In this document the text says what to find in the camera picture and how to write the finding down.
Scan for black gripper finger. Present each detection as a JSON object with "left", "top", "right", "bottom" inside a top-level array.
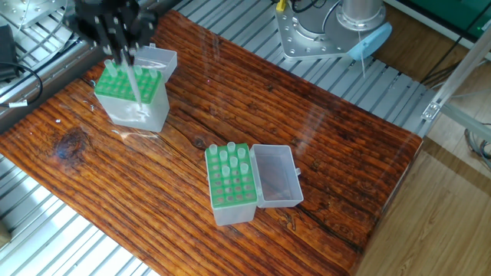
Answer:
[
  {"left": 123, "top": 35, "right": 142, "bottom": 70},
  {"left": 106, "top": 38, "right": 125, "bottom": 71}
]

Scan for clear pipette box green rack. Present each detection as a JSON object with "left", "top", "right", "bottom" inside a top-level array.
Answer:
[
  {"left": 94, "top": 44, "right": 179, "bottom": 135},
  {"left": 205, "top": 141, "right": 305, "bottom": 227}
]

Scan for thin white plastic strip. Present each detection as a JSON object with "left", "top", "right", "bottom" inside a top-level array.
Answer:
[{"left": 357, "top": 42, "right": 371, "bottom": 76}]

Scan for aluminium frame profile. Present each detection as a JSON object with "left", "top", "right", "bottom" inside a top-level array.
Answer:
[{"left": 420, "top": 42, "right": 491, "bottom": 154}]

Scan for black cables on frame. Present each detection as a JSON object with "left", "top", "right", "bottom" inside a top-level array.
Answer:
[{"left": 0, "top": 0, "right": 97, "bottom": 108}]

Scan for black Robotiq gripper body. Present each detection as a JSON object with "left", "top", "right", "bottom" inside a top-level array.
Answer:
[{"left": 68, "top": 0, "right": 158, "bottom": 48}]

